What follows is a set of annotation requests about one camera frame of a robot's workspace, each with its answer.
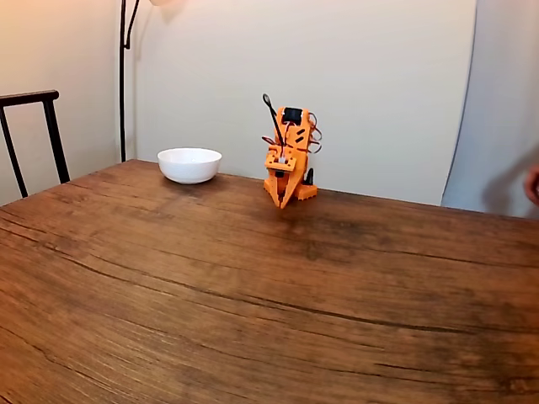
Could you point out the white bowl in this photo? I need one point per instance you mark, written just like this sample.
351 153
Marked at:
189 168

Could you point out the person's hand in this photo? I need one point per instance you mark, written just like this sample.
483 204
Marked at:
534 181

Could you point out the black table clamp knob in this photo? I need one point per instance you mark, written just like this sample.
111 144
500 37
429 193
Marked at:
311 179

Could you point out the white backdrop board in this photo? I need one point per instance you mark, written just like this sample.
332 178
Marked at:
379 105

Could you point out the black floor lamp pole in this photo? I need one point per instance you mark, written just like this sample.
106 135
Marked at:
122 105

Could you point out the black chair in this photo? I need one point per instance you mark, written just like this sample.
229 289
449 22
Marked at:
50 126

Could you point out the orange camera mount with board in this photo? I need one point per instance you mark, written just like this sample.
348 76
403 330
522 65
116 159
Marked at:
278 162

